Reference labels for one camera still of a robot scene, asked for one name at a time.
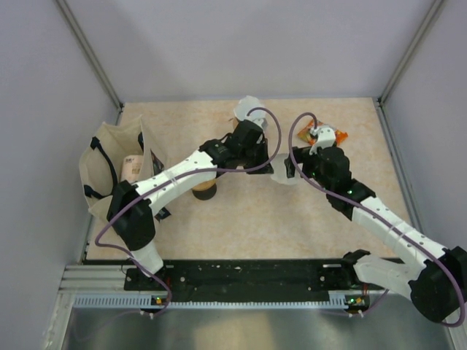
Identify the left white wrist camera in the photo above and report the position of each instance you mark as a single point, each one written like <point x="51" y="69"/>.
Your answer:
<point x="262" y="123"/>

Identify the beige canvas tote bag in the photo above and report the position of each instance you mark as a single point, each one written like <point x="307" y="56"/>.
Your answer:
<point x="101" y="163"/>

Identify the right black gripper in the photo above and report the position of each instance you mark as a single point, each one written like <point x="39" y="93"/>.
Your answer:
<point x="303" y="157"/>

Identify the dark glass carafe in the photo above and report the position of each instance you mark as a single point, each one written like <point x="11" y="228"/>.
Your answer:
<point x="206" y="193"/>

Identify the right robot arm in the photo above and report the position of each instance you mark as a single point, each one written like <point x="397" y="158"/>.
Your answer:
<point x="430" y="275"/>

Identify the orange snack packet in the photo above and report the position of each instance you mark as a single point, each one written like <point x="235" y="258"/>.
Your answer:
<point x="305" y="134"/>

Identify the aluminium frame rail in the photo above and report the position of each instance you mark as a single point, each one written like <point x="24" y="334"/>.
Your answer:
<point x="101" y="286"/>

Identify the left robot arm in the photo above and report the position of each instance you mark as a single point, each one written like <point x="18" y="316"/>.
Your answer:
<point x="134" y="206"/>

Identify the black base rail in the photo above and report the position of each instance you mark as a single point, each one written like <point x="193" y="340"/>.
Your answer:
<point x="245" y="281"/>

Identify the pink cup in bag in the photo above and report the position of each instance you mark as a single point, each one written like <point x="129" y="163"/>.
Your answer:
<point x="131" y="167"/>

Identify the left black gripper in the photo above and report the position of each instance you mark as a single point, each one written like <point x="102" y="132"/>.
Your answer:
<point x="262" y="145"/>

